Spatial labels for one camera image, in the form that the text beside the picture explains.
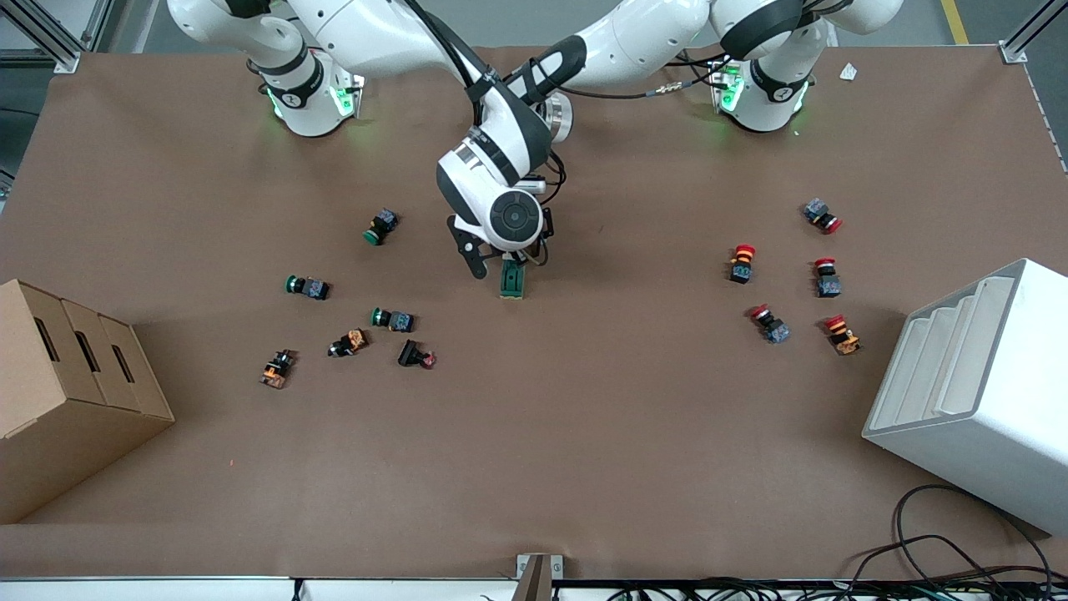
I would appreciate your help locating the green load switch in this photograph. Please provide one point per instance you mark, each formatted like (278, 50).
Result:
(513, 284)

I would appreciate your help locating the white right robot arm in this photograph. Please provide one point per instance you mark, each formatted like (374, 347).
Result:
(367, 33)

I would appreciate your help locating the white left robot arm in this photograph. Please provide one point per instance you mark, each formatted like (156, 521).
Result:
(651, 33)

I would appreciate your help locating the green pushbutton grey block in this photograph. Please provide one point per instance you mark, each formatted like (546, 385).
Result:
(384, 222)
(399, 320)
(313, 289)

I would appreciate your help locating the black pushbutton orange block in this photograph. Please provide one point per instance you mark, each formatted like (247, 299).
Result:
(355, 340)
(275, 373)

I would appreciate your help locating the red mushroom button black block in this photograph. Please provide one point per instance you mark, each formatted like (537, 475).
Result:
(741, 269)

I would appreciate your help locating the brown table cover mat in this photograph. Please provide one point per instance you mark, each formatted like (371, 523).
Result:
(584, 434)

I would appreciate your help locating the red mushroom button grey block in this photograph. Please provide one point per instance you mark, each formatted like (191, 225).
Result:
(776, 330)
(828, 285)
(818, 210)

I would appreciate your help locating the red mushroom button orange block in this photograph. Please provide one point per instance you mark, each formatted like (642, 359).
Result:
(844, 340)

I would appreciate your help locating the small white paper scrap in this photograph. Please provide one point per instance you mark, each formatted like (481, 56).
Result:
(848, 72)

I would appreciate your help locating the brown cardboard box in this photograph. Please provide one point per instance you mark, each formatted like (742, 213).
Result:
(75, 417)

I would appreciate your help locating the white divided storage bin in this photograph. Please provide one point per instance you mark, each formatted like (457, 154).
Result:
(1001, 417)

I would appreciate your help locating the black switch red tip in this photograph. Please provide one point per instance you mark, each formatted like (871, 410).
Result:
(409, 353)

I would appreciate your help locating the metal mount bracket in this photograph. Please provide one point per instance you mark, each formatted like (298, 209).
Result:
(538, 572)

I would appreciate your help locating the white table edge rail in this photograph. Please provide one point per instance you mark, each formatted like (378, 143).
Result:
(167, 588)

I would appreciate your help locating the aluminium frame profile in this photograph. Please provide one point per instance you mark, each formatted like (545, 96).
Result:
(50, 42)
(1022, 46)

